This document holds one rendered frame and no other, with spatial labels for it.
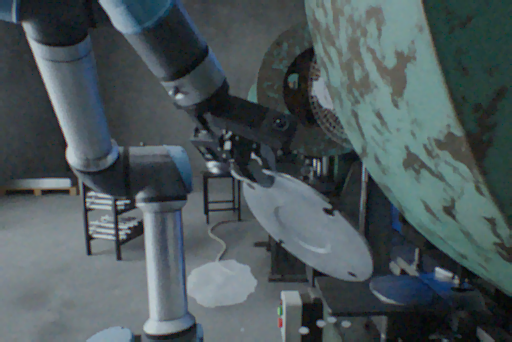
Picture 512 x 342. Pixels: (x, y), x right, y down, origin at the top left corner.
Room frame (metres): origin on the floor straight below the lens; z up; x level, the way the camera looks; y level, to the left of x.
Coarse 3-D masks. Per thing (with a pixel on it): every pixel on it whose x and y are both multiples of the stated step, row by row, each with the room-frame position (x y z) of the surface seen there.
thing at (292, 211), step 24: (264, 192) 0.57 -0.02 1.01; (288, 192) 0.51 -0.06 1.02; (312, 192) 0.47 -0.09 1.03; (264, 216) 0.65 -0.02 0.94; (288, 216) 0.59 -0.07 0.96; (312, 216) 0.51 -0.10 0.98; (336, 216) 0.46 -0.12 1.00; (288, 240) 0.64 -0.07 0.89; (312, 240) 0.58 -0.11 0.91; (336, 240) 0.51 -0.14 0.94; (360, 240) 0.46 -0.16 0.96; (312, 264) 0.64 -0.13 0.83; (336, 264) 0.56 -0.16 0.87; (360, 264) 0.50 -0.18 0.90
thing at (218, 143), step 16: (224, 80) 0.42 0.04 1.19; (224, 96) 0.42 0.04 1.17; (192, 112) 0.41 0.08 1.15; (208, 112) 0.43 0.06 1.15; (208, 128) 0.47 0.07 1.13; (208, 144) 0.46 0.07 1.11; (224, 144) 0.45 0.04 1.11; (240, 144) 0.45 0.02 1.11; (256, 144) 0.48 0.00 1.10; (208, 160) 0.50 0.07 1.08; (224, 160) 0.49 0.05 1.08
